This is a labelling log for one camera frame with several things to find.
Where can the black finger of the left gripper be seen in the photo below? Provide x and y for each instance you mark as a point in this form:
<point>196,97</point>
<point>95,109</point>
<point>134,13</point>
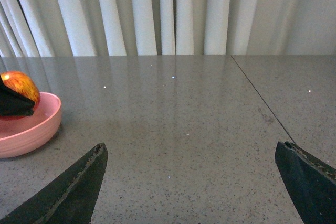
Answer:
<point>15,104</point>

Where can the red apple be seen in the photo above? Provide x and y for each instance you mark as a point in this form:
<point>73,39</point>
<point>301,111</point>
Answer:
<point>22,84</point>

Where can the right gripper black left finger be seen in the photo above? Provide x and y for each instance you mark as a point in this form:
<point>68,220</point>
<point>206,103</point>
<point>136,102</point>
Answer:
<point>69,198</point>

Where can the pink bowl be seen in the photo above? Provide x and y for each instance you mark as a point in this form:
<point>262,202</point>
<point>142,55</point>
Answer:
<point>21,136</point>

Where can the white pleated curtain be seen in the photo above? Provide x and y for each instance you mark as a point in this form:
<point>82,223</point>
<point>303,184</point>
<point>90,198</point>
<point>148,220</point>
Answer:
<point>53,28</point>

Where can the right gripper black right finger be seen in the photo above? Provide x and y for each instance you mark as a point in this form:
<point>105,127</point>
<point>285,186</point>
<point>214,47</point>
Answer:
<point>309,182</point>

